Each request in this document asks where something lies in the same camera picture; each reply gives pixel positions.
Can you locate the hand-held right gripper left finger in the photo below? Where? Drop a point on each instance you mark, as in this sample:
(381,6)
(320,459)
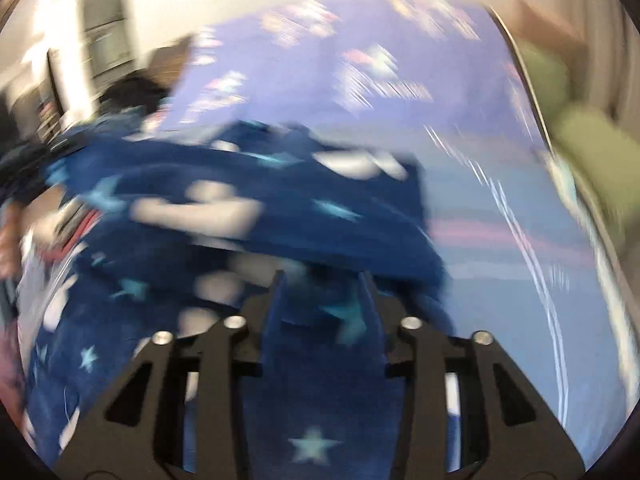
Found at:
(274,315)

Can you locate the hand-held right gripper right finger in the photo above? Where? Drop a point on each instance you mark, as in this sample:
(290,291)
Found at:
(372,315)

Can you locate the blue fleece garment with stars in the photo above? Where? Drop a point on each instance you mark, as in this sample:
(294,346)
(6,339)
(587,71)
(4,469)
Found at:
(300,220)

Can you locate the person's left forearm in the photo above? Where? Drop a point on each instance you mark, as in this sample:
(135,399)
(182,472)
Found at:
(10,240)

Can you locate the pink striped cloth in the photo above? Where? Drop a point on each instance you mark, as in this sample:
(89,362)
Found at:
(67,242)

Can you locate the dark cloth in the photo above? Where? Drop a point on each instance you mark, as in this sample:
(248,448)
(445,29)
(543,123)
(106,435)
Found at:
(130,92)

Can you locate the purple printed blanket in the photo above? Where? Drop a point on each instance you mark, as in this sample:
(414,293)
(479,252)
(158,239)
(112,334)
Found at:
(475,220)

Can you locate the green pillow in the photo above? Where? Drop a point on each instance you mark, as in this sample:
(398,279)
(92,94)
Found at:
(592,160)
(542,75)

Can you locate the tan pillow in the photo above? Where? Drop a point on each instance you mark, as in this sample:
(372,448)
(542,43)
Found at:
(542,17)

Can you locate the dark wall cabinet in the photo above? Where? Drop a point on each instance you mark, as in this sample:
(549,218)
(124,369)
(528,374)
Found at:
(102,35)

